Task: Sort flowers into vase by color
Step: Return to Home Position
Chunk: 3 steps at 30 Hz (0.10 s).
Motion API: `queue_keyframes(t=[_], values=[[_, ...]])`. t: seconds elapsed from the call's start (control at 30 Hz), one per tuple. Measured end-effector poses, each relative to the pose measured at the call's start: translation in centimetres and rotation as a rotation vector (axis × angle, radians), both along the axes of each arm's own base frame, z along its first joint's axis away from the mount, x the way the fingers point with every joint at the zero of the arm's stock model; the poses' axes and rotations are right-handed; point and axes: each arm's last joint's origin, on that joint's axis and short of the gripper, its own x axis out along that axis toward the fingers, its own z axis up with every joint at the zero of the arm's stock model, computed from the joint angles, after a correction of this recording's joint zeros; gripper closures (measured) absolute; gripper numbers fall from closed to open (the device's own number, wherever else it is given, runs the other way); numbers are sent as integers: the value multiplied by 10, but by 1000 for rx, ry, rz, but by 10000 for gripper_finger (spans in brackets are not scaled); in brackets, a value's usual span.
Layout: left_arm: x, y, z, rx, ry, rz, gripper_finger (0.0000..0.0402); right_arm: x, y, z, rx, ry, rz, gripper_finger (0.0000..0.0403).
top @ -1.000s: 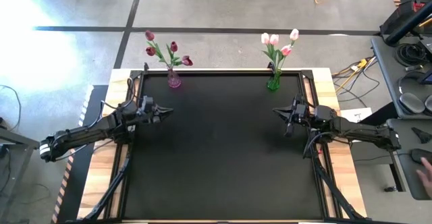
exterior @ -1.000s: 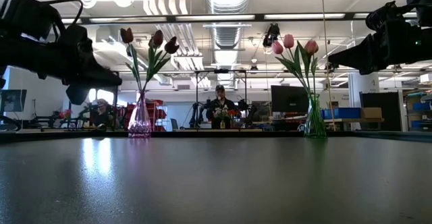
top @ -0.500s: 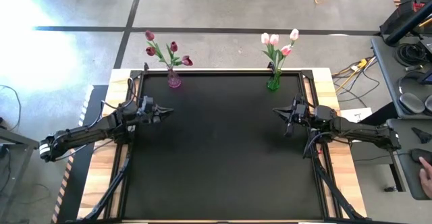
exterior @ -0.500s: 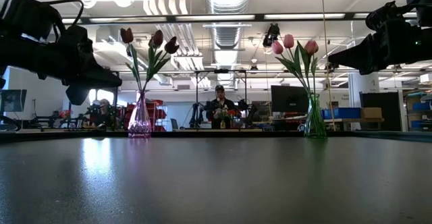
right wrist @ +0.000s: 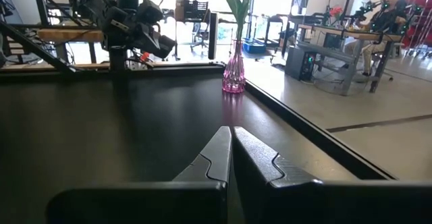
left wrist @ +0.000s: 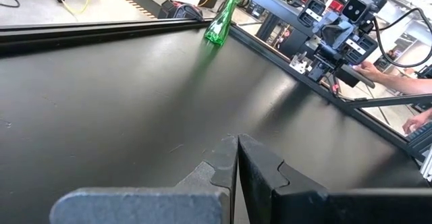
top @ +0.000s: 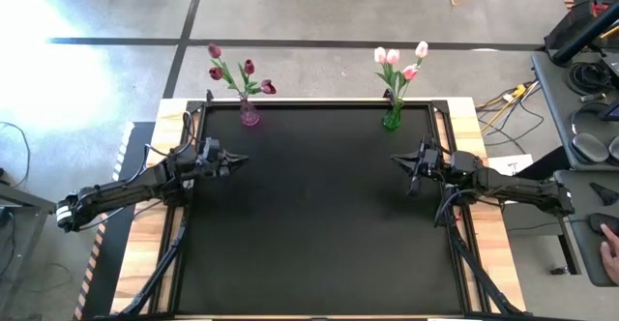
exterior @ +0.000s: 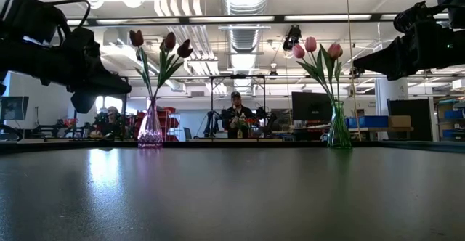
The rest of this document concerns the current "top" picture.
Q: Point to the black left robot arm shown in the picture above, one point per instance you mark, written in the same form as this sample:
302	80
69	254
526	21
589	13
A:
126	193

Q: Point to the grey metal cart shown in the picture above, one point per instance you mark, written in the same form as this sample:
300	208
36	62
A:
29	204

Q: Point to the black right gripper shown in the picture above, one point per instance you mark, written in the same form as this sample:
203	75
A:
429	161

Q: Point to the black diagonal frame strut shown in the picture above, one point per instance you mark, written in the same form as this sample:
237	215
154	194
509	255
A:
159	272
476	272

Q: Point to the person's hand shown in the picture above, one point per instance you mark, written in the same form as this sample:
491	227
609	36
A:
611	258

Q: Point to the white paper sheet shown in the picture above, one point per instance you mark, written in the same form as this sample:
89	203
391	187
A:
508	165

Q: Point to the purple glass vase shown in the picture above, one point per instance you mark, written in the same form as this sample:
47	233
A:
249	115

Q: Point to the grey desk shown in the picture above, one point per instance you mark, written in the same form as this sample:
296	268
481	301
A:
556	108
587	258

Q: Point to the black pole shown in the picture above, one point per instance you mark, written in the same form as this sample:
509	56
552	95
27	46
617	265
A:
580	38

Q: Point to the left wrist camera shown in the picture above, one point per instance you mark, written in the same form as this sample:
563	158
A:
212	147

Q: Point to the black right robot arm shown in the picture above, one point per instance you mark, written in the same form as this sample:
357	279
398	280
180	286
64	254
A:
508	188

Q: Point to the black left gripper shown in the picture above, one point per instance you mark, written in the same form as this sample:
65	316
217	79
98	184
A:
210	166

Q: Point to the green glass vase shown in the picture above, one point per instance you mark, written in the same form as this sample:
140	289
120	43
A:
392	119

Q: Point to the black over-ear headphones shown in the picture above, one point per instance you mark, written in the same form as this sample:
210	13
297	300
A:
590	148

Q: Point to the red and black toolbox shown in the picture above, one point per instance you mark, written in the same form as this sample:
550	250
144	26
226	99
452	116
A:
573	21

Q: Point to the black wedge-shaped object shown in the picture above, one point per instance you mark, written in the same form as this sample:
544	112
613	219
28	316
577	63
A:
603	194

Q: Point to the black computer mouse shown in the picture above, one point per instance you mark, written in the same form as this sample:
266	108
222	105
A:
602	222

